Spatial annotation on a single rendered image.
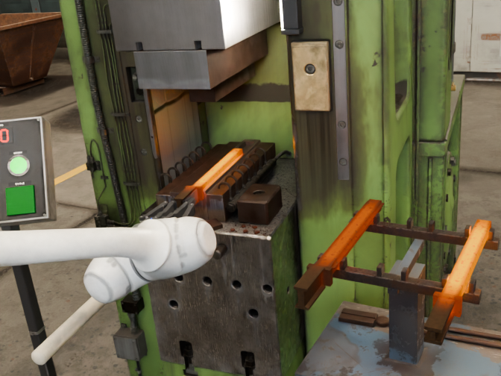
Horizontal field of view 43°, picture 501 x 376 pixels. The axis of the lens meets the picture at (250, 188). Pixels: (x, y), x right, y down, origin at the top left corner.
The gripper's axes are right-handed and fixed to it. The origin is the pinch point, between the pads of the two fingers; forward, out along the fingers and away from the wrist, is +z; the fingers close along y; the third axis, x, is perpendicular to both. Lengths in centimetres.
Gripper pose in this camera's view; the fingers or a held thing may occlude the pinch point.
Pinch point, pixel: (187, 199)
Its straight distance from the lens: 161.5
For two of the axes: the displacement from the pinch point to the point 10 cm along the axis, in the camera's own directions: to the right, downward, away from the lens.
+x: -1.0, -9.0, -4.2
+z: 3.5, -4.2, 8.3
